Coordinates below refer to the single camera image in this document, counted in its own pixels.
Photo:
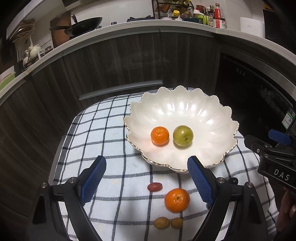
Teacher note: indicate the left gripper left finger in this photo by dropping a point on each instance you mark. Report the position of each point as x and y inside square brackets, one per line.
[77, 191]

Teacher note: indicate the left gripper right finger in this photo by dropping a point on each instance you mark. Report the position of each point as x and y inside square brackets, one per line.
[216, 192]

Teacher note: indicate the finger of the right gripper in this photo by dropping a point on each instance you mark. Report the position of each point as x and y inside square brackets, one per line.
[256, 145]
[279, 137]

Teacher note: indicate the large orange mandarin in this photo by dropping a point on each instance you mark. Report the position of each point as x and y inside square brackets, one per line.
[177, 200]

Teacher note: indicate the yellow longan fruit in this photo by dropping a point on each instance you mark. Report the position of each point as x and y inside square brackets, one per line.
[162, 223]
[177, 223]

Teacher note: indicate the small orange mandarin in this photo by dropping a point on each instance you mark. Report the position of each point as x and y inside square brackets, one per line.
[159, 135]

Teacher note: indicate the person's right hand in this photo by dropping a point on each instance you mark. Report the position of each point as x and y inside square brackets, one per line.
[287, 210]

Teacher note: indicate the checkered white cloth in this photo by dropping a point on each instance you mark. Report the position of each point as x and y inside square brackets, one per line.
[122, 207]

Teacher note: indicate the red grape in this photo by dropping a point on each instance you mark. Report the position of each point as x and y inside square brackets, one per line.
[154, 187]

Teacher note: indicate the green apple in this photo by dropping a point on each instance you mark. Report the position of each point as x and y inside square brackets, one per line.
[183, 135]

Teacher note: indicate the white scalloped bowl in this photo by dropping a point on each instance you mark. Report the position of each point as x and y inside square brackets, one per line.
[212, 125]

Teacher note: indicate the black microwave oven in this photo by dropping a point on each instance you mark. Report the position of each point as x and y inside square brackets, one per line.
[274, 28]

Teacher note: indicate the white rice cooker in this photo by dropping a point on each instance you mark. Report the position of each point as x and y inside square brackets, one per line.
[252, 26]

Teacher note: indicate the green mug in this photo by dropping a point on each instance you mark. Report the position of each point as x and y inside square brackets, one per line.
[203, 19]

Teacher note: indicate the dark soy sauce bottle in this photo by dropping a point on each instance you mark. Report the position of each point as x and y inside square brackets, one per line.
[210, 10]

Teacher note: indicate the red label sauce bottle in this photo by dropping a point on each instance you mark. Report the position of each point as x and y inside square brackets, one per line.
[217, 15]

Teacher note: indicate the white teapot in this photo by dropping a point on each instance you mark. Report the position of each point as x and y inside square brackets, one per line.
[33, 51]

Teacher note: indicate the yellow lid jar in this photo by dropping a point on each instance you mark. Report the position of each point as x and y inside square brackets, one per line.
[176, 15]

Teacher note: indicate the wooden cutting board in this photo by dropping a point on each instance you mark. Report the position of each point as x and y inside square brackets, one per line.
[58, 36]

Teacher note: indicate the black wok pan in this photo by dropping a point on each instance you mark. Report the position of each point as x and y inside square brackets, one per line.
[79, 27]

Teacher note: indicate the black spice rack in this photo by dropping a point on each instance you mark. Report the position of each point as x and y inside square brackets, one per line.
[165, 9]

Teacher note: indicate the grey drawer handle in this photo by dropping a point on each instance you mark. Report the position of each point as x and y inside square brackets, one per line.
[119, 88]

